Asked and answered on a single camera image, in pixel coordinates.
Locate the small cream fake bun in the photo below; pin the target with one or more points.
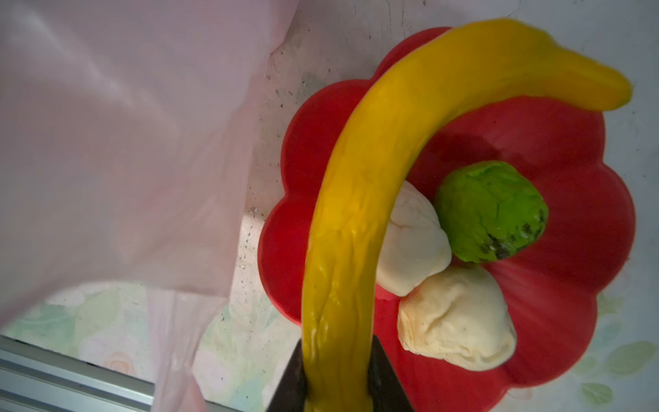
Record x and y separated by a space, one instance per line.
415 246

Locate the pink plastic bag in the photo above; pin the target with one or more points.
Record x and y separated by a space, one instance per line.
127 133

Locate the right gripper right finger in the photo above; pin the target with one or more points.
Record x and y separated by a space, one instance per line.
384 386

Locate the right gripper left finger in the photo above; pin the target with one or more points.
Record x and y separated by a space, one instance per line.
291 392

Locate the large cream fake bun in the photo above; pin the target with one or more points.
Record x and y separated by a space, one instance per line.
458 316

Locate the yellow fake banana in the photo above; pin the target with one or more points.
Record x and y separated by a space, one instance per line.
466 68

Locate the green fake fruit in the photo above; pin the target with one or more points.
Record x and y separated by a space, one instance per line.
489 212

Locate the red flower-shaped plate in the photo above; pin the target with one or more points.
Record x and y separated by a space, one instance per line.
552 286

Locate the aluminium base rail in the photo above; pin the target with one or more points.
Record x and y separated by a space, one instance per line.
37 379

